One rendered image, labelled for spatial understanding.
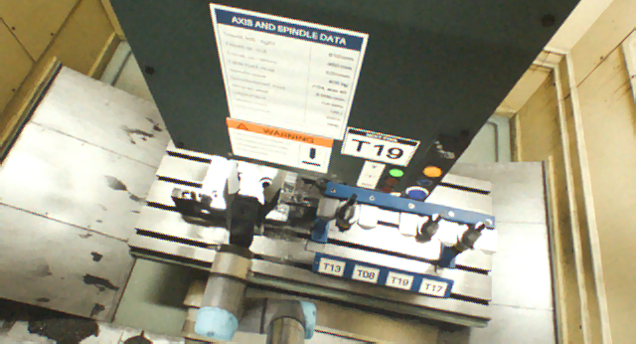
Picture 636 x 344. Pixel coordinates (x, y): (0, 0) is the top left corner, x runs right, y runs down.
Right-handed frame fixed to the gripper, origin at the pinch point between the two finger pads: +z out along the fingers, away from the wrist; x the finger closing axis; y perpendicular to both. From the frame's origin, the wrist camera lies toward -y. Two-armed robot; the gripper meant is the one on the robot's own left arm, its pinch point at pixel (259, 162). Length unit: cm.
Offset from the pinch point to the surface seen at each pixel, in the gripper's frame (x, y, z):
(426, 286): 53, 52, -7
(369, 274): 34, 51, -7
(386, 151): 22.0, -29.1, -7.8
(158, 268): -41, 83, -14
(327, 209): 16.7, 23.9, 1.5
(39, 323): -72, 78, -41
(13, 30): -100, 35, 46
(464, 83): 27, -46, -7
